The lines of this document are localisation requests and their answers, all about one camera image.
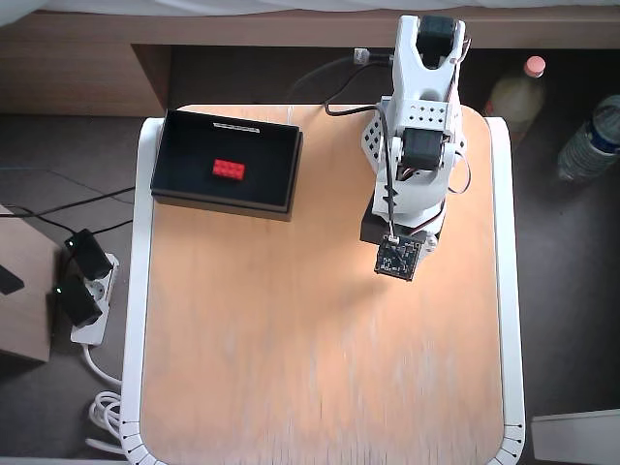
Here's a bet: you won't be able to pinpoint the white gripper black servos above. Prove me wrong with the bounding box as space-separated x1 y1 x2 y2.
360 169 450 263

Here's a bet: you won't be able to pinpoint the red lego block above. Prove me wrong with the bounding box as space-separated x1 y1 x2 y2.
212 158 246 181

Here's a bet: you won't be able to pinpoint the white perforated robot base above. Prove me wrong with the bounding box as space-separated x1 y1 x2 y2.
359 95 470 164

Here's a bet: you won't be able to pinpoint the black rectangular bin box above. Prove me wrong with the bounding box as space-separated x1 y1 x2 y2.
150 108 304 224

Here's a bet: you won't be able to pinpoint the yellow juice bottle pink cap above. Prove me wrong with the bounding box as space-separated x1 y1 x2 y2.
483 55 548 141

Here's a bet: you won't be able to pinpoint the clear plastic water bottle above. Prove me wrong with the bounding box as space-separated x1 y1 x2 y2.
556 94 620 183

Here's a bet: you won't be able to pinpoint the white box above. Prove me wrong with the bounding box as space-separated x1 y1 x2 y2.
530 409 620 464

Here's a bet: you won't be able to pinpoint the white bedsheet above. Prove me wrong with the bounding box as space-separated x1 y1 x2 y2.
0 0 620 28

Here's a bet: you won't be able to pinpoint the black power adapter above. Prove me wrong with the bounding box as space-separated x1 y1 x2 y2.
64 229 112 281
51 274 104 328

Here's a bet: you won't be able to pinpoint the white power strip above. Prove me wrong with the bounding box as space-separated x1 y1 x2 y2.
70 251 121 346

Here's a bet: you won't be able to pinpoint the brown cardboard box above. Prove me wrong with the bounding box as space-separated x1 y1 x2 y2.
0 202 62 364

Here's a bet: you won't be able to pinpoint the black flat object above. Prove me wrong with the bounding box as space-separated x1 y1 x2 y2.
0 263 25 296

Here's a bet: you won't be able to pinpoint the bare camera circuit board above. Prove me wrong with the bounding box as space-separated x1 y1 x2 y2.
375 233 420 284

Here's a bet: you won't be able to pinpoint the black camera cable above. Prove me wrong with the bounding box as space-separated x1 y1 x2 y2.
323 65 401 241

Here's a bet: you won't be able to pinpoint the black cable silver plug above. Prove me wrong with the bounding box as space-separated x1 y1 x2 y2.
290 47 396 98

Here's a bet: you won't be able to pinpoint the thin black floor cable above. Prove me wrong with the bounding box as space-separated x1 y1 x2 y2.
0 186 138 218
94 218 136 238

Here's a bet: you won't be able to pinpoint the white power cord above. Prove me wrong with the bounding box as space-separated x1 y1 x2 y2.
81 341 128 456

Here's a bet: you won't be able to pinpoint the brown wooden bed frame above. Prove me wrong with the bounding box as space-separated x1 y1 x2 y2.
0 9 620 117

